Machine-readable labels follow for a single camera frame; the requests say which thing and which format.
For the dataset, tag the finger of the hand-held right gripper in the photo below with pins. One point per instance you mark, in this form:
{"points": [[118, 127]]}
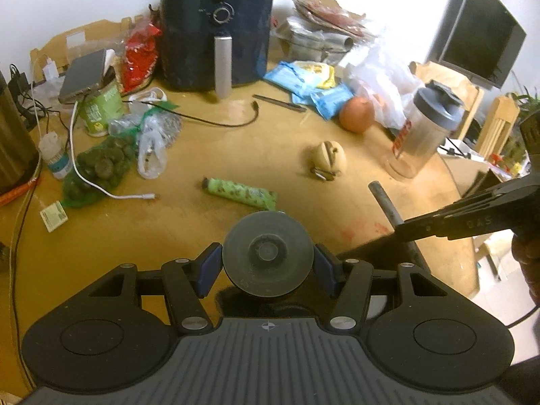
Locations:
{"points": [[464, 223]]}

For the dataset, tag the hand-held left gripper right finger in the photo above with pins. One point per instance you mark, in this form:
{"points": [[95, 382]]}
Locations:
{"points": [[327, 270]]}

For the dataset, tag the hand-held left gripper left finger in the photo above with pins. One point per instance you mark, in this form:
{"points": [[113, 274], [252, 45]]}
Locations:
{"points": [[209, 268]]}

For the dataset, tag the grey marbled bar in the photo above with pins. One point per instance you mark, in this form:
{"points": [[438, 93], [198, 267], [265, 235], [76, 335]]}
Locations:
{"points": [[386, 206]]}

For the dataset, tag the person's right hand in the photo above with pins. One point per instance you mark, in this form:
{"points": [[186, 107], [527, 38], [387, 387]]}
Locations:
{"points": [[527, 261]]}

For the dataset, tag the green printed tube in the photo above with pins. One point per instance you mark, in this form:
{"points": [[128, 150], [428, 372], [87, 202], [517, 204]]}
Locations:
{"points": [[240, 193]]}

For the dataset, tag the clear shaker bottle grey lid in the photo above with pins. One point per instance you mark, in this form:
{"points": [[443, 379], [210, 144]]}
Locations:
{"points": [[417, 135]]}

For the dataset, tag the green houseplant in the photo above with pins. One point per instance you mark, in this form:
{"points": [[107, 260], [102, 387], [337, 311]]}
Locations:
{"points": [[527, 101]]}

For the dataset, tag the small clear plastic bag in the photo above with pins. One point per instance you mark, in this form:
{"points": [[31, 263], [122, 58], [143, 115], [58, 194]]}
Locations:
{"points": [[149, 160]]}

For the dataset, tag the mesh bag of green balls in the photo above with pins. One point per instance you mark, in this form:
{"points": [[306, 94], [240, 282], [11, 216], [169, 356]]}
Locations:
{"points": [[101, 168]]}

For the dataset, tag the zip bag of grey bits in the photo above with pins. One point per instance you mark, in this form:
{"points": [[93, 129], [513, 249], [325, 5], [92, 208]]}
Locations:
{"points": [[160, 124]]}

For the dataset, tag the orange onion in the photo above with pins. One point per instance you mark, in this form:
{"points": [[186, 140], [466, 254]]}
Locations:
{"points": [[356, 114]]}

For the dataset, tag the small yellow green card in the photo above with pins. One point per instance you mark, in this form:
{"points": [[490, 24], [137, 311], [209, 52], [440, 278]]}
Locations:
{"points": [[54, 216]]}

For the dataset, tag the blue snack packet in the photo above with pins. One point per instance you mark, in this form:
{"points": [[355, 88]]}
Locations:
{"points": [[301, 98], [287, 78], [331, 101]]}

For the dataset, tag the black pen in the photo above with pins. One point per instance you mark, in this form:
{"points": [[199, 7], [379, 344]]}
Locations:
{"points": [[278, 103]]}

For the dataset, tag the black flat monitor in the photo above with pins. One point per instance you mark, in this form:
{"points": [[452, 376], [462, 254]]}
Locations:
{"points": [[481, 33]]}

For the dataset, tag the white crumpled wrapper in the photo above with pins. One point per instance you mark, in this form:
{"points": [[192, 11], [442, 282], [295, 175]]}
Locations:
{"points": [[149, 95]]}

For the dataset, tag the green paper cup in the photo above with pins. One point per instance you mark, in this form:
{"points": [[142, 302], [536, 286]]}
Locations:
{"points": [[101, 112]]}

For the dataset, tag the small white plastic bottle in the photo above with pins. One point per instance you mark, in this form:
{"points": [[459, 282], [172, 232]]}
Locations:
{"points": [[55, 156]]}

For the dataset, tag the yellow snack packet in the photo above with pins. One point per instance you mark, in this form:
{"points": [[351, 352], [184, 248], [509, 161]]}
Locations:
{"points": [[316, 71]]}

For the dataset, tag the silver metal tube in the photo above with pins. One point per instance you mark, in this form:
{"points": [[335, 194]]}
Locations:
{"points": [[339, 42]]}

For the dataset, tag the red snack bag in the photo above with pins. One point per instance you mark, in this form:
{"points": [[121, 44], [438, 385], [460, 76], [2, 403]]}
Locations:
{"points": [[139, 59]]}

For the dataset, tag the silver power bank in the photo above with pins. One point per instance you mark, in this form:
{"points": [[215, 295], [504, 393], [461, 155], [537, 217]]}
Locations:
{"points": [[82, 74]]}

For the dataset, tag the dark brown cylinder container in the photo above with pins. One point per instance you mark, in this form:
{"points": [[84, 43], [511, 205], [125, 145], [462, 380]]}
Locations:
{"points": [[14, 135]]}

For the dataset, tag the dark blue air fryer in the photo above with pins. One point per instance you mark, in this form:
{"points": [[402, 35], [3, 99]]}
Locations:
{"points": [[190, 29]]}

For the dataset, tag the pile of flat brown packets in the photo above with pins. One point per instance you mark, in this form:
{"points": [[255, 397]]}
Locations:
{"points": [[333, 8]]}

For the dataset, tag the flat brown cardboard sheet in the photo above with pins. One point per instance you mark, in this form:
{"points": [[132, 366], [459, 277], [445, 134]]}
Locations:
{"points": [[84, 33]]}

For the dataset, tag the white wall charger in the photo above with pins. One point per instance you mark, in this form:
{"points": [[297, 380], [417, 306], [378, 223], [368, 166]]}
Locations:
{"points": [[49, 67]]}

